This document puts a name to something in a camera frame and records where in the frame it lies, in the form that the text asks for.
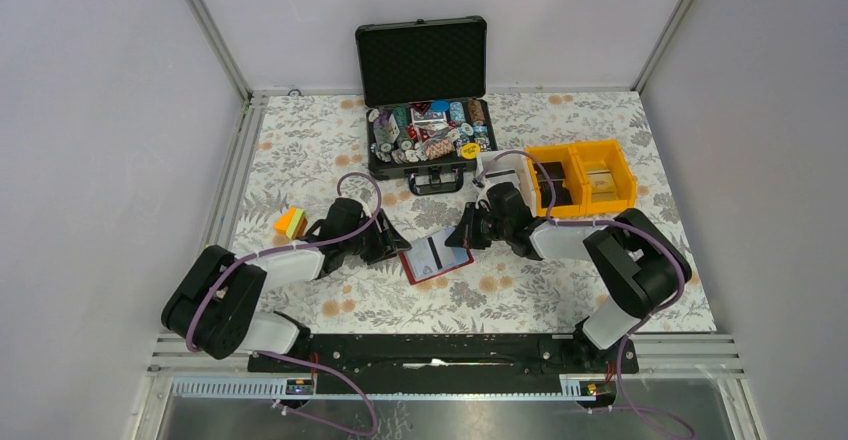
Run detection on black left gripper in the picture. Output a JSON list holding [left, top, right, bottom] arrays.
[[342, 209, 410, 265]]

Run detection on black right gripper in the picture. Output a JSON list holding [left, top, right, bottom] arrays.
[[445, 203, 511, 251]]

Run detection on white grey credit card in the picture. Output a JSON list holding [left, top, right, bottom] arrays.
[[403, 236, 443, 283]]

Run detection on red leather card holder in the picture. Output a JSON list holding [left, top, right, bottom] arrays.
[[399, 227, 474, 285]]

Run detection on white plastic bin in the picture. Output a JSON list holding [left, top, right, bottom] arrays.
[[473, 150, 537, 211]]

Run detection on yellow bin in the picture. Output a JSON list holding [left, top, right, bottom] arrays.
[[571, 140, 638, 216], [525, 144, 589, 219]]

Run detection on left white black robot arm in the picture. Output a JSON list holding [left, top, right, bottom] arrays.
[[161, 197, 411, 371]]

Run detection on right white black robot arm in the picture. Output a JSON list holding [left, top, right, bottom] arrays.
[[444, 183, 692, 372]]

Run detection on black card in yellow bin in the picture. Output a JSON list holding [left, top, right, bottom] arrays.
[[534, 162, 572, 208]]

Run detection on beige cards in yellow bin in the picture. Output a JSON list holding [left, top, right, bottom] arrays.
[[587, 170, 616, 195]]

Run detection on yellow round dealer chip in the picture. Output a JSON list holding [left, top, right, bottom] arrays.
[[458, 142, 481, 160]]

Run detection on orange green sticky note block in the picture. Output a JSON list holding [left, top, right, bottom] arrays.
[[273, 207, 308, 240]]

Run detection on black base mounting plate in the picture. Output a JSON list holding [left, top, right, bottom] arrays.
[[248, 333, 639, 384]]

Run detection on floral patterned table mat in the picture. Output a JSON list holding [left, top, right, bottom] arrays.
[[232, 92, 691, 333]]

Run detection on black poker chip case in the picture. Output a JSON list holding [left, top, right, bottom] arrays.
[[354, 16, 498, 196]]

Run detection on white slotted cable duct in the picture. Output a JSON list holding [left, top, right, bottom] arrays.
[[172, 371, 616, 402]]

